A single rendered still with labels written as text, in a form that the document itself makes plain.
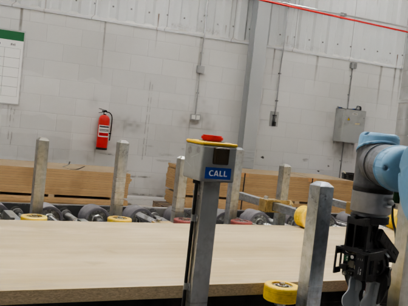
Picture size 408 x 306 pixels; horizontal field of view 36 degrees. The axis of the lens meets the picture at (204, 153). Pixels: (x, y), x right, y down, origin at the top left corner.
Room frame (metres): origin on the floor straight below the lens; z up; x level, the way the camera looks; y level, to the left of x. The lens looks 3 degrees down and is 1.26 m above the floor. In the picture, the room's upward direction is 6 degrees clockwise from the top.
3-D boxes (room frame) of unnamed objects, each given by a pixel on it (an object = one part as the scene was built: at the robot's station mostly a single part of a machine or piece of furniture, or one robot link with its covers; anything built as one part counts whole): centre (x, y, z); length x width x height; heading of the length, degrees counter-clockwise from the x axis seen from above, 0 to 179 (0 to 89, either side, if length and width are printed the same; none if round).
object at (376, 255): (1.17, -0.32, 1.05); 0.09 x 0.08 x 0.12; 138
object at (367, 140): (1.17, -0.32, 1.21); 0.09 x 0.08 x 0.11; 2
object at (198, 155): (1.14, -0.01, 1.18); 0.07 x 0.07 x 0.08; 28
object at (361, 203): (1.17, -0.32, 1.14); 0.08 x 0.08 x 0.05
